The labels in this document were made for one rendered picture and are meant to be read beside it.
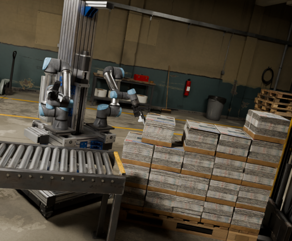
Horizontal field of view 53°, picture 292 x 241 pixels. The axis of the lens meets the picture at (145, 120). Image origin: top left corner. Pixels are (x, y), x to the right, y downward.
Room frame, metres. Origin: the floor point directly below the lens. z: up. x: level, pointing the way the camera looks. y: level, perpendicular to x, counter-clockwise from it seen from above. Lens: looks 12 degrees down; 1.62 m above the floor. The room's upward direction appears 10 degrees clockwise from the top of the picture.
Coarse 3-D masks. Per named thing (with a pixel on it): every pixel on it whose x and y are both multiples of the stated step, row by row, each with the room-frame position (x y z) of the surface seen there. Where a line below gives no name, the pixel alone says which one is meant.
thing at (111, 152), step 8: (8, 144) 2.13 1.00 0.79; (16, 144) 2.15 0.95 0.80; (24, 144) 2.17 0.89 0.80; (32, 144) 2.20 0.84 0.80; (40, 144) 2.23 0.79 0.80; (24, 152) 2.16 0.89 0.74; (104, 152) 2.33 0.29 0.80; (112, 152) 2.36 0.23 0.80; (40, 160) 2.20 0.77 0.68; (112, 160) 2.35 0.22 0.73
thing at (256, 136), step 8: (256, 136) 2.64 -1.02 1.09; (264, 136) 2.64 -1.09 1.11; (248, 160) 2.64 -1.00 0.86; (256, 160) 2.64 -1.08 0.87; (248, 184) 2.63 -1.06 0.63; (256, 184) 2.63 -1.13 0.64; (248, 208) 2.64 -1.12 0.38; (256, 208) 2.63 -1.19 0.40; (264, 208) 2.63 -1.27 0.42; (256, 232) 2.63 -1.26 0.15
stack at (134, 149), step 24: (144, 144) 2.67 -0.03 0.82; (144, 168) 2.67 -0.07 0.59; (192, 168) 2.66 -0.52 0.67; (216, 168) 2.66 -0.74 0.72; (240, 168) 2.65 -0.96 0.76; (144, 192) 2.67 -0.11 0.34; (192, 192) 2.66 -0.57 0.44; (216, 192) 2.65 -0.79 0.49; (120, 216) 2.67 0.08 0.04; (144, 216) 2.80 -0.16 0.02; (168, 216) 2.79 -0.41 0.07; (192, 216) 2.66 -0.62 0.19; (216, 216) 2.65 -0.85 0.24
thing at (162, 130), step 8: (152, 120) 2.69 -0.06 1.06; (160, 120) 2.73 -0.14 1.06; (168, 120) 2.81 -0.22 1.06; (144, 128) 2.69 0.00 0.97; (152, 128) 2.69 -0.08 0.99; (160, 128) 2.69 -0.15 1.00; (168, 128) 2.68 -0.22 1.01; (144, 136) 2.69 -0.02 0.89; (152, 136) 2.69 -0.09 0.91; (160, 136) 2.69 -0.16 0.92; (168, 136) 2.68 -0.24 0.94
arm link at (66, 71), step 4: (64, 60) 2.69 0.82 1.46; (64, 64) 2.66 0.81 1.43; (68, 64) 2.70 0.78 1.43; (64, 68) 2.64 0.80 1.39; (68, 68) 2.66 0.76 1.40; (64, 72) 2.63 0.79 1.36; (68, 72) 2.64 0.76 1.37; (64, 76) 2.61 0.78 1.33; (68, 76) 2.62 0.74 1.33; (64, 80) 2.58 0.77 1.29; (68, 80) 2.59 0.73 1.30; (64, 84) 2.55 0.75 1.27; (68, 84) 2.56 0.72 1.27; (64, 88) 2.52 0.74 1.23; (68, 88) 2.54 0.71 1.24; (64, 92) 2.50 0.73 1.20; (68, 92) 2.51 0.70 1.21; (64, 96) 2.48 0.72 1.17; (68, 96) 2.49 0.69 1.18; (64, 100) 2.44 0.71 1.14; (68, 100) 2.46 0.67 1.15; (72, 100) 2.48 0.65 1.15; (60, 104) 2.42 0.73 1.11; (64, 104) 2.43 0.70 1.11; (68, 104) 2.44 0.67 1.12; (72, 104) 2.46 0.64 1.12
